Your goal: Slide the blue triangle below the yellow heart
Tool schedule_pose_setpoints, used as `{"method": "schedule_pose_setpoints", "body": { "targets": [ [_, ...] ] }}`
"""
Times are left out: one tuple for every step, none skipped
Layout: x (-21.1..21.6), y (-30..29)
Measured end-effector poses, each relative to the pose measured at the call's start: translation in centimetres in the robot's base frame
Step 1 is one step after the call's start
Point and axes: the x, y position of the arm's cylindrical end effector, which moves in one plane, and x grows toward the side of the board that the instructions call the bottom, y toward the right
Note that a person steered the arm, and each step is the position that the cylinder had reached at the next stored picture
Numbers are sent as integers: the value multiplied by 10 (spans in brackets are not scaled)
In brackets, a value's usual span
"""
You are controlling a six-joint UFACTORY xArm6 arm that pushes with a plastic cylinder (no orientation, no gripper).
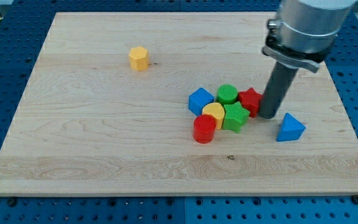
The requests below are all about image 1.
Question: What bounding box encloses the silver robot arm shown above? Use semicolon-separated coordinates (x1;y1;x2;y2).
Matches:
262;0;355;73

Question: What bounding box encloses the blue triangle block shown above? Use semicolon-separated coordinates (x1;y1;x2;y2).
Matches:
276;113;306;142

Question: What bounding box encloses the blue cube block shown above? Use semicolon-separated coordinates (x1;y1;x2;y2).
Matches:
188;88;214;116

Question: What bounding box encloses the red cylinder block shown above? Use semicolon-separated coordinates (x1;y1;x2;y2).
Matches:
193;114;216;144

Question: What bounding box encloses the green cylinder block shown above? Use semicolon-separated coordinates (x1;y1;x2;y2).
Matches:
216;84;238;105

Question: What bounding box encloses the green star block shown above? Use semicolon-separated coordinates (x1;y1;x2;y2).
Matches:
222;101;250;133

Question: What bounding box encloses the wooden board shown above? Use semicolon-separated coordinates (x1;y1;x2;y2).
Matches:
0;12;358;197

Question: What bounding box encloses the yellow hexagon block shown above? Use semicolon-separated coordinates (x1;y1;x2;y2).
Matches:
129;46;149;71

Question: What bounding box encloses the red star block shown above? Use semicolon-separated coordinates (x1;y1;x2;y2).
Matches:
238;88;262;118

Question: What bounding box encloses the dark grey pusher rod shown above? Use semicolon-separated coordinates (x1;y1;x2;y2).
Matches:
258;62;298;119

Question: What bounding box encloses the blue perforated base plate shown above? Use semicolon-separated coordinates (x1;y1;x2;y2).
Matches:
0;0;358;223

